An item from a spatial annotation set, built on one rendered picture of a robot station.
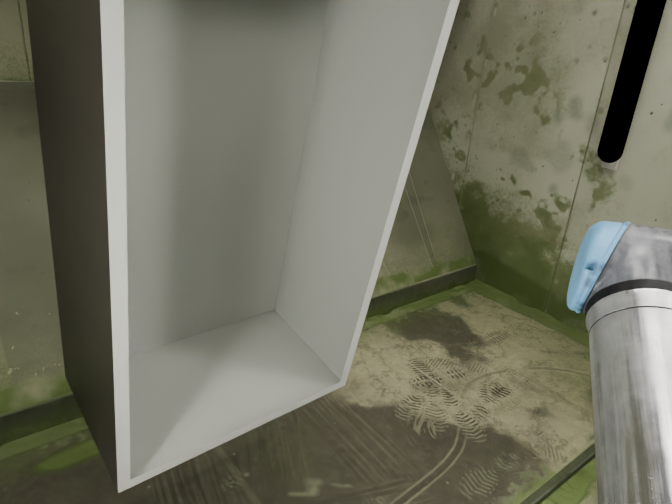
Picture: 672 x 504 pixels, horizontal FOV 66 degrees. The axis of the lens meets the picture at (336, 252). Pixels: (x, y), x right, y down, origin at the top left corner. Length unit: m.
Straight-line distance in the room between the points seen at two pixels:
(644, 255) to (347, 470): 1.32
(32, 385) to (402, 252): 1.72
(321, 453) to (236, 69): 1.24
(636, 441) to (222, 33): 0.97
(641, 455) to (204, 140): 0.97
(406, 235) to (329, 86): 1.59
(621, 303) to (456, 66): 2.55
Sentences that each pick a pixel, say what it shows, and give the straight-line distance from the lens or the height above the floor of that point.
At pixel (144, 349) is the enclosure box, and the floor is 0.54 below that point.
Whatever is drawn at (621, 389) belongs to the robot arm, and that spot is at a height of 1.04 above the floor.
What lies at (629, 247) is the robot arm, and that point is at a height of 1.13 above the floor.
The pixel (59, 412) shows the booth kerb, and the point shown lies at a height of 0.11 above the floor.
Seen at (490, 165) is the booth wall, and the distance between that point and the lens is 2.93.
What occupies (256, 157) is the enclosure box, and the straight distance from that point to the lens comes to 1.27.
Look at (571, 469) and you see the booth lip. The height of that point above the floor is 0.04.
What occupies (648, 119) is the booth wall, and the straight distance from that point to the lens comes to 2.54.
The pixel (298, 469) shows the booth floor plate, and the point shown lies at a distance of 1.78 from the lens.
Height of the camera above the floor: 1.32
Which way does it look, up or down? 23 degrees down
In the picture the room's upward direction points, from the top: 4 degrees clockwise
